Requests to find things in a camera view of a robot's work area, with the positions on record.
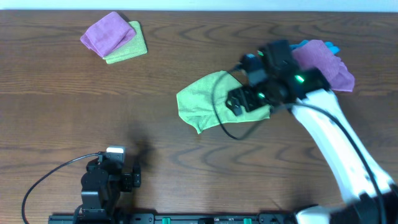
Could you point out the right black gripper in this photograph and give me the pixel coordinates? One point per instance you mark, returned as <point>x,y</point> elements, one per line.
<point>247,93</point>

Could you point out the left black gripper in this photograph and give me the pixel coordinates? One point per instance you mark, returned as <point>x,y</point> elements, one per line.
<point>135,179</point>

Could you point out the green microfiber cloth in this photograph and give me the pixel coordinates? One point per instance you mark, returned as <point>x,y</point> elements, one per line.
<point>202,103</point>

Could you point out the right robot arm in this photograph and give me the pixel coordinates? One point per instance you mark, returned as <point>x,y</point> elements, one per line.
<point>369,192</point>

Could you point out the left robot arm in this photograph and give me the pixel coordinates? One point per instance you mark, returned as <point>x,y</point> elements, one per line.
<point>102,185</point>

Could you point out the crumpled purple cloth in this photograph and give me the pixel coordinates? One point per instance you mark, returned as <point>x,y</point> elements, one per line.
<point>315,54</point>

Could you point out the blue cloth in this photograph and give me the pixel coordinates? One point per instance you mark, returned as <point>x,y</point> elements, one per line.
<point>334,49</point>

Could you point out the folded green cloth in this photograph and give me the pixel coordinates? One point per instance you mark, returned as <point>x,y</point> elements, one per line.
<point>134,48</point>

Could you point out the folded purple cloth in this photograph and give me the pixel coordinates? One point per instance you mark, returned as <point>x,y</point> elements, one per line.
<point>108,34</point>

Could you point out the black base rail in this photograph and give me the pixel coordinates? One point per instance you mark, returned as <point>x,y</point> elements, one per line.
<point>149,218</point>

